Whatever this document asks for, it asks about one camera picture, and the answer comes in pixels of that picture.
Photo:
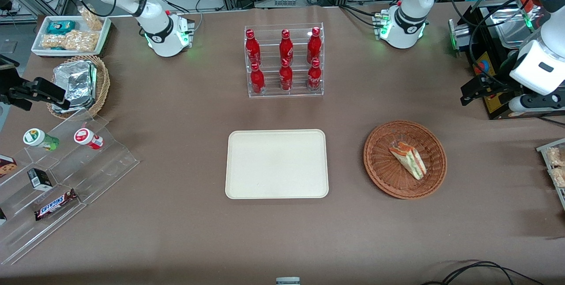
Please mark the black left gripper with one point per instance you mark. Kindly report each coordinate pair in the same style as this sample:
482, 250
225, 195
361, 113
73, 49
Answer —
498, 83

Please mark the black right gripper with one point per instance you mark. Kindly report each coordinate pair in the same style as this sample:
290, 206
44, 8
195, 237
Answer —
9, 87

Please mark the triangular sandwich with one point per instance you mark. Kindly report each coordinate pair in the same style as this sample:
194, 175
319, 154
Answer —
408, 159

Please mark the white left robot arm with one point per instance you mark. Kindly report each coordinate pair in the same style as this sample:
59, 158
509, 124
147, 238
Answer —
408, 7

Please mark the light wicker basket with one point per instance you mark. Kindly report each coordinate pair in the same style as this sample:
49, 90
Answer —
102, 82

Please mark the white snack tray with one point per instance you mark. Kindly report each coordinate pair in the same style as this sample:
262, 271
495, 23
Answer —
39, 46

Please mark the steel tray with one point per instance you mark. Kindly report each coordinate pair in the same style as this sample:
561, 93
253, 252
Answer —
512, 29

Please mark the white tray with pastries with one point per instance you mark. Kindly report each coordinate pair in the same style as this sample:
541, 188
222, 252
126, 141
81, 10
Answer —
551, 144

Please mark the round brown wicker basket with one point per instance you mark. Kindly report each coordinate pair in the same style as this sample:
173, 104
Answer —
388, 174

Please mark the cream rectangular serving tray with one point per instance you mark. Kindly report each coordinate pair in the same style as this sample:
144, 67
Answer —
277, 163

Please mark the red emergency stop button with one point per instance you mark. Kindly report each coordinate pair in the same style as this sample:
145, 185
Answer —
484, 67

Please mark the silver foil container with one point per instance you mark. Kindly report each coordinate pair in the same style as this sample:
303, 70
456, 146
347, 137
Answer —
77, 80
81, 105

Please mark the black equipment rack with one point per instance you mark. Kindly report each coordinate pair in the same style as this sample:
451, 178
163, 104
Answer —
503, 110

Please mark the green lid snack cup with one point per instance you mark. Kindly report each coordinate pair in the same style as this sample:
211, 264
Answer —
35, 137

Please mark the red lid snack cup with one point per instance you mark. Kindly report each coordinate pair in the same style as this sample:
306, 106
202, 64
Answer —
84, 136

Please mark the silver device with green light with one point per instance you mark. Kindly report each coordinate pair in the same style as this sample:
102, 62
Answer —
459, 38

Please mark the large peanut snack bag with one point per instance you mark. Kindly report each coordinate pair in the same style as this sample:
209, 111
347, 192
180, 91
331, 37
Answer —
73, 40

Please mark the teal snack packet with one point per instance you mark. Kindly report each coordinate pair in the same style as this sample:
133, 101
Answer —
61, 27

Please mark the brown cookie box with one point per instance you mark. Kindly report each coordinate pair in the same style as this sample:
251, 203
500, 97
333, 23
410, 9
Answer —
6, 166

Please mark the small black carton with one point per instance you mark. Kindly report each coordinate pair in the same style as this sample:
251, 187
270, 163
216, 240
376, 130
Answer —
40, 180

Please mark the small peanut snack bag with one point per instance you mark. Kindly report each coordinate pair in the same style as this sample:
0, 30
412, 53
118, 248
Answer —
92, 19

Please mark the clear acrylic stepped stand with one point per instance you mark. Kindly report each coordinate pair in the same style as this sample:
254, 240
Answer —
110, 166

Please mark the wrapped pastry bag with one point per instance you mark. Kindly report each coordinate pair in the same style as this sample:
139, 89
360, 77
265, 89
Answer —
559, 177
557, 156

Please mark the Snickers chocolate bar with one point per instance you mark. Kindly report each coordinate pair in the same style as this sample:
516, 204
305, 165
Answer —
55, 204

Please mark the red cola bottle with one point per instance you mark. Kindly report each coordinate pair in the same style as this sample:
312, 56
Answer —
286, 46
286, 77
314, 76
257, 81
252, 49
314, 46

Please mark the clear acrylic bottle rack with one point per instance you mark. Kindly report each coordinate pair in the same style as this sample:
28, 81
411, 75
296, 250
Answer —
304, 93

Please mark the small grey box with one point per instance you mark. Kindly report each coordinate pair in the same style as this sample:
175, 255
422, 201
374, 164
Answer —
288, 281

